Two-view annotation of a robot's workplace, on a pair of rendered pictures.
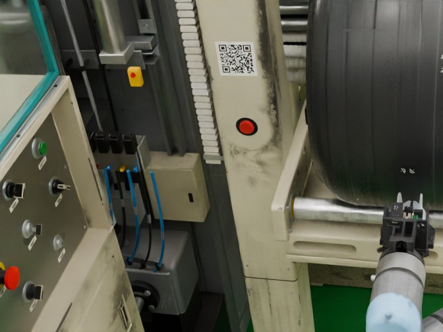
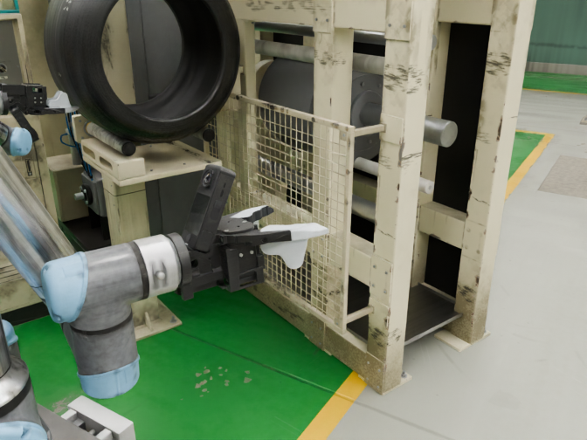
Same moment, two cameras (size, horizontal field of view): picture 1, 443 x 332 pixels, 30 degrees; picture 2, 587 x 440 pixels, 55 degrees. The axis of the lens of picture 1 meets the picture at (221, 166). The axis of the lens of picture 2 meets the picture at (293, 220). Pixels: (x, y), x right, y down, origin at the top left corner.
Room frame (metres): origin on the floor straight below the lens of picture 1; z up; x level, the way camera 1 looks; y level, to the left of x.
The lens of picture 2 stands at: (0.01, -1.78, 1.38)
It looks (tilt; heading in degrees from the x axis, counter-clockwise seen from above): 23 degrees down; 32
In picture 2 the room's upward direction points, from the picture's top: straight up
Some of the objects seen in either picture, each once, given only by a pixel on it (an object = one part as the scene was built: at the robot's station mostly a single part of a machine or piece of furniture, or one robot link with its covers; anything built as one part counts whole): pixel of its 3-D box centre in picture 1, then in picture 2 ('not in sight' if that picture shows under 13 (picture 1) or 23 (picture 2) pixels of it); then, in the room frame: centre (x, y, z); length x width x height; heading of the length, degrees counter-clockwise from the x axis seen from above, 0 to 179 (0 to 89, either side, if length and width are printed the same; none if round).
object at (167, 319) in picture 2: not in sight; (140, 317); (1.44, -0.09, 0.02); 0.27 x 0.27 x 0.04; 69
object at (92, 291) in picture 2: not in sight; (94, 284); (0.39, -1.25, 1.04); 0.11 x 0.08 x 0.09; 155
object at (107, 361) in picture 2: not in sight; (102, 343); (0.40, -1.24, 0.94); 0.11 x 0.08 x 0.11; 65
